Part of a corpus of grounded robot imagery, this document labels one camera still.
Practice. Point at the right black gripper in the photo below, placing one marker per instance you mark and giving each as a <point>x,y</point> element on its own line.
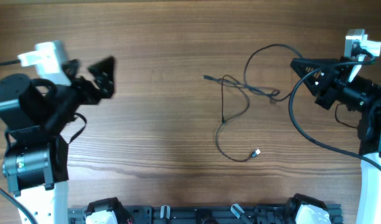
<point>327,93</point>

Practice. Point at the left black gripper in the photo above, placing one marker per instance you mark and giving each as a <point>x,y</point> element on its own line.
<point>91,95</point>

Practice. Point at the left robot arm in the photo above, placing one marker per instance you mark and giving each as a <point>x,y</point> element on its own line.
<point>35,112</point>

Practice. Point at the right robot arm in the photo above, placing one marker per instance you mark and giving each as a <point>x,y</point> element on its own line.
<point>369,134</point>

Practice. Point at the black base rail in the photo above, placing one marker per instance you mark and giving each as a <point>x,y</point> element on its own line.
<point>297,209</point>

